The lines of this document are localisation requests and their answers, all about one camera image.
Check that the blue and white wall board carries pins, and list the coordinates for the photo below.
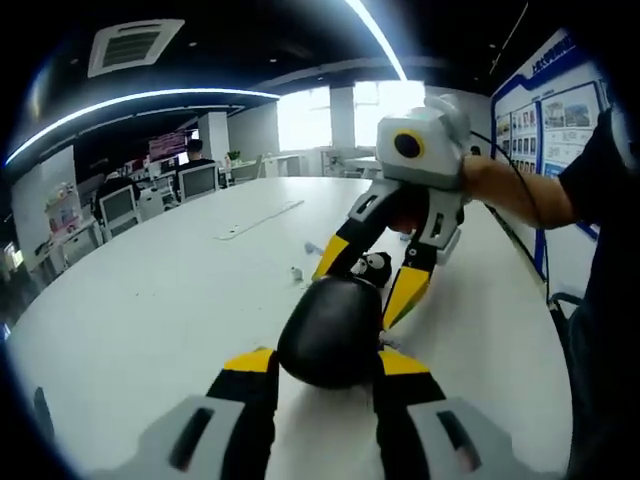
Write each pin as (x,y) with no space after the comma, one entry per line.
(565,125)

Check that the person's black shirt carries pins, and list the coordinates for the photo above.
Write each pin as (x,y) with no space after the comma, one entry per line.
(605,300)

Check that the bright office window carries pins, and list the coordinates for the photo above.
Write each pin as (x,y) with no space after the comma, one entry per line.
(305,120)

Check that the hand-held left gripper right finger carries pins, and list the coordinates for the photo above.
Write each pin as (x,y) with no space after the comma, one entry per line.
(410,420)

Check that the shelf with colourful items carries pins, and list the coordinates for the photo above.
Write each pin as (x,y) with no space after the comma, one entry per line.
(62,215)

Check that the small potted plant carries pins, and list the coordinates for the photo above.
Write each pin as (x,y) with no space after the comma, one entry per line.
(233,156)

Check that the ceiling air conditioner vent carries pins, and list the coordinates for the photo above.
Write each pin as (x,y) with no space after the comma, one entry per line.
(132,47)

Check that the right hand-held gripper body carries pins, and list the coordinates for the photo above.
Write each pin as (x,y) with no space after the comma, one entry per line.
(430,160)

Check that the purple screen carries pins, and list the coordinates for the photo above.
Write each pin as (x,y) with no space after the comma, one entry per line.
(167,145)

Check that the black googly-eyed earbud case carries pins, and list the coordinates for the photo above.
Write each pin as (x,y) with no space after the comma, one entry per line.
(372,265)

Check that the short curved ceiling light strip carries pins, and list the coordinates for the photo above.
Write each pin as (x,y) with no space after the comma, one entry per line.
(225,91)

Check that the white mesh office chair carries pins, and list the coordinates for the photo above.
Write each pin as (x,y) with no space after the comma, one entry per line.
(198,182)
(120,207)

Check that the black oval earbud case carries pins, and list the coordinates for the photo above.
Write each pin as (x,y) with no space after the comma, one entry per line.
(330,330)

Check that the white earbud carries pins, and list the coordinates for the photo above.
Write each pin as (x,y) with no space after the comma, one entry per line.
(297,275)

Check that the light blue earbud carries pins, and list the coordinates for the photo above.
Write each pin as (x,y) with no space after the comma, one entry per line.
(312,248)

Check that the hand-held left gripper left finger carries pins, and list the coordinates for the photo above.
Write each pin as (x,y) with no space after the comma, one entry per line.
(240,415)

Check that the person's right hand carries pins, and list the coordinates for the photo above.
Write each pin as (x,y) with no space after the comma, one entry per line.
(405,224)

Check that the long curved ceiling light strip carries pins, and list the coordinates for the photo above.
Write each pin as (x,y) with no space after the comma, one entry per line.
(379,37)

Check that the white partition panel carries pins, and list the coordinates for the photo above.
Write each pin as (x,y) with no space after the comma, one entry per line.
(30,200)

